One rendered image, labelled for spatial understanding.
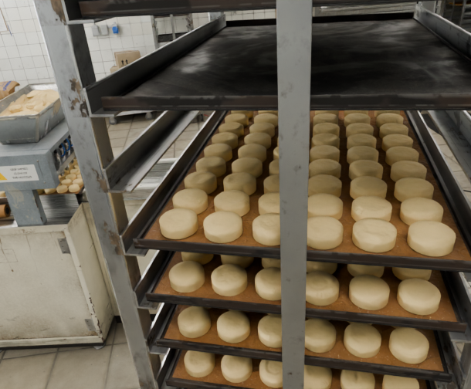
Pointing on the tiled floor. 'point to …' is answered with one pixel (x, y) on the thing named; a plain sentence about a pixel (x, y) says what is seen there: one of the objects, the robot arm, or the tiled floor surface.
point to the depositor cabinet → (39, 284)
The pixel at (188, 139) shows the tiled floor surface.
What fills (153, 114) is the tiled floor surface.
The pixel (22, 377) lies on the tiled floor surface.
